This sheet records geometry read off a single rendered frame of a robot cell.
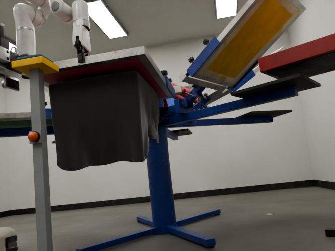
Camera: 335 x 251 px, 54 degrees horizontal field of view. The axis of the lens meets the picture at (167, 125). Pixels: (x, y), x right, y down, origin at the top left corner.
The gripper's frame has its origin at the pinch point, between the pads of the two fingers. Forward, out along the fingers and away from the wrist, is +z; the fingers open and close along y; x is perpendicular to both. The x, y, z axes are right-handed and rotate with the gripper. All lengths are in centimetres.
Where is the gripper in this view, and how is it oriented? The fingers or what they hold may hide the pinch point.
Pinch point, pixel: (83, 60)
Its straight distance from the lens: 156.7
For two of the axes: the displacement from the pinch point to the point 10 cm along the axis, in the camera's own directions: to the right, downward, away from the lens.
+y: -1.8, -1.6, -9.7
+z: 1.0, 9.8, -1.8
